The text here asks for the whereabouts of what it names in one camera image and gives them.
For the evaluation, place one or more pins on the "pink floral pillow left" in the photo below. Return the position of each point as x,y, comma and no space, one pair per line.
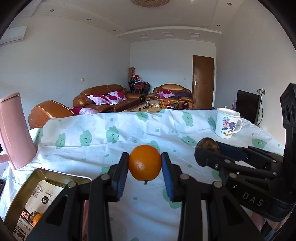
98,99

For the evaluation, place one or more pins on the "coffee table with items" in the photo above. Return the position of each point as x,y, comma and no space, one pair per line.
155,106

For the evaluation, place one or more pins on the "white cartoon mug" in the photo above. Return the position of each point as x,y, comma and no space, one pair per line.
228,123

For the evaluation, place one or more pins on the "stacked dark chairs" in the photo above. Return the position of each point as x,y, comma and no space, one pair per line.
137,85

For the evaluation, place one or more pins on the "white air conditioner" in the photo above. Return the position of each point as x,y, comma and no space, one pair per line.
13,35

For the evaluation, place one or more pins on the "brown leather long sofa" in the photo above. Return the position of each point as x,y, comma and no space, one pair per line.
82,101

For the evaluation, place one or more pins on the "pink metal tin box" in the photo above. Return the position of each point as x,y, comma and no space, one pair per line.
54,177

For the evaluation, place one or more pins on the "pink electric kettle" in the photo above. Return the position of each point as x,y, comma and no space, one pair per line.
16,141

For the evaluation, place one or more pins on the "brown leather chair back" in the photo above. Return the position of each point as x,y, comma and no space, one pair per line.
43,112

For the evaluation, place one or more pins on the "brown wooden door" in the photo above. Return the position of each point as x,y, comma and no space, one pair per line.
203,81

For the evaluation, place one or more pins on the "brown leather armchair sofa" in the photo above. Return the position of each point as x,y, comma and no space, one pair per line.
173,92

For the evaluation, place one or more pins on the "small orange back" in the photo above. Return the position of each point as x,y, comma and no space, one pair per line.
36,219

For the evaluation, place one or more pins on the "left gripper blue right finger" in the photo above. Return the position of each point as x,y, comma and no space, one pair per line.
181,187

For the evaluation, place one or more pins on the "pink floral pillow right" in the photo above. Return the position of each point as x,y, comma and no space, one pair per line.
115,97

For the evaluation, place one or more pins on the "black television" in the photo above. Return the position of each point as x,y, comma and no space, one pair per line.
248,105

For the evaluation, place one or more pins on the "green cloud tablecloth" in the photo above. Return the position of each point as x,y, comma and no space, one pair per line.
87,145

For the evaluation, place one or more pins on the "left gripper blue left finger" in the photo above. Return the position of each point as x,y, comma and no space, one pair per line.
106,188

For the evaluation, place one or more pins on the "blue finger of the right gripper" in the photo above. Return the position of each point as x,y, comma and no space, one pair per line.
222,159
240,152

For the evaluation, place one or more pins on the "woven ceiling lamp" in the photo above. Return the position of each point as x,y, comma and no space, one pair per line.
150,3

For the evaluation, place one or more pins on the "dark round pastry back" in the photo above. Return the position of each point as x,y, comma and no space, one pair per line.
208,144

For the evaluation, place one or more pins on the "pink floral armchair pillow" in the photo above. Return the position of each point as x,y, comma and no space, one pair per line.
165,94

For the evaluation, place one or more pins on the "printed paper in tin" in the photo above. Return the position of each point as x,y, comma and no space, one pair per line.
40,199

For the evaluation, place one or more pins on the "large orange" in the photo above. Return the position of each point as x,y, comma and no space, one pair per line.
145,163

